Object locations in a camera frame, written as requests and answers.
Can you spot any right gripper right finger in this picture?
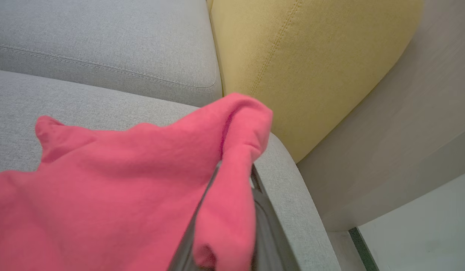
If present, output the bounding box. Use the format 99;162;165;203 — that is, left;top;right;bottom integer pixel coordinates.
251;166;301;271

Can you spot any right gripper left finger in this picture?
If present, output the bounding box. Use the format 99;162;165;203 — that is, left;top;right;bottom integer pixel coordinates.
168;164;221;271

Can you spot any red basketball jersey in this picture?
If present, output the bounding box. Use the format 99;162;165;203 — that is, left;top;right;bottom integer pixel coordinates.
0;93;274;271

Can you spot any yellow sofa backrest cushion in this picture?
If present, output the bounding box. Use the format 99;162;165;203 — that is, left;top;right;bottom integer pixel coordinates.
207;0;424;163

